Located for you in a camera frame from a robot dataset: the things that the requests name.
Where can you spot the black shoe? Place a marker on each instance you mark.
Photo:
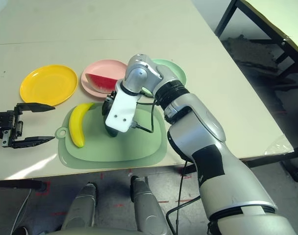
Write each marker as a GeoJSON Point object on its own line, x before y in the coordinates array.
{"type": "Point", "coordinates": [21, 231]}

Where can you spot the yellow plastic plate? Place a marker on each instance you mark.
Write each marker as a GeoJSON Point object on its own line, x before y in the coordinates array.
{"type": "Point", "coordinates": [48, 83]}

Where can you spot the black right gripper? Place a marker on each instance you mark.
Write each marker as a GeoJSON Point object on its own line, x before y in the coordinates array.
{"type": "Point", "coordinates": [107, 104]}

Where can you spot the grey left robot leg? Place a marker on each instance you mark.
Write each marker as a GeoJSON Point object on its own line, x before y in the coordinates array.
{"type": "Point", "coordinates": [79, 208]}

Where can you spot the grey right robot leg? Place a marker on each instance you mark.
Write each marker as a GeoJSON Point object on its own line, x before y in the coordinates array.
{"type": "Point", "coordinates": [147, 208]}

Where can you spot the mint green plastic plate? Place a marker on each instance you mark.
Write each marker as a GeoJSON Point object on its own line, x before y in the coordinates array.
{"type": "Point", "coordinates": [178, 71]}

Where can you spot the yellow toy banana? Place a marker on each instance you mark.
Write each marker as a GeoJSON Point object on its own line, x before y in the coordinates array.
{"type": "Point", "coordinates": [76, 127]}

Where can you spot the green silicone cutting mat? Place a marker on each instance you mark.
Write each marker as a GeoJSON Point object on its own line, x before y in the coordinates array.
{"type": "Point", "coordinates": [134, 149]}

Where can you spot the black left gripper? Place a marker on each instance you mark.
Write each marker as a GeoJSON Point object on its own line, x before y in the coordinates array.
{"type": "Point", "coordinates": [2, 124]}

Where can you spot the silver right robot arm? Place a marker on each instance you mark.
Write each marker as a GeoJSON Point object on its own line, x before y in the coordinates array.
{"type": "Point", "coordinates": [200, 127]}

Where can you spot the dark green toy avocado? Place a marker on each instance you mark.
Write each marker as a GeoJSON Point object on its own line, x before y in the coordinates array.
{"type": "Point", "coordinates": [113, 133]}

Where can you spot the beige table with dark frame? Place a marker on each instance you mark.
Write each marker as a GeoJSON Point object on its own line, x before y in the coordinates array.
{"type": "Point", "coordinates": [281, 19]}

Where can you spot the grey robot leg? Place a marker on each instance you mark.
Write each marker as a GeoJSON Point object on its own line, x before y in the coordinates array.
{"type": "Point", "coordinates": [147, 208]}
{"type": "Point", "coordinates": [79, 208]}

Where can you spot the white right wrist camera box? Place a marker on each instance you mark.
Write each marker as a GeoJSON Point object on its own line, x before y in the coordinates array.
{"type": "Point", "coordinates": [122, 110]}

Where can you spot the red toy watermelon slice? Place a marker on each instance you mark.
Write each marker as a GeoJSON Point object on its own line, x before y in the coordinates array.
{"type": "Point", "coordinates": [103, 83]}

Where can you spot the pink plastic plate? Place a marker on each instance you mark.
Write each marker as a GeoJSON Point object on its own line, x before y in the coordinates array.
{"type": "Point", "coordinates": [102, 67]}

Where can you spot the grey robot torso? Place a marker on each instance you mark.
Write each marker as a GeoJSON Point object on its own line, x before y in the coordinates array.
{"type": "Point", "coordinates": [102, 232]}

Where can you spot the clear plastic film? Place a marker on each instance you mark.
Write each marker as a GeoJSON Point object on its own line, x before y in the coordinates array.
{"type": "Point", "coordinates": [280, 147]}

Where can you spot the black table crossbar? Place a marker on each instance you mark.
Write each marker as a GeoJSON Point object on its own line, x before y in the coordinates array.
{"type": "Point", "coordinates": [16, 185]}

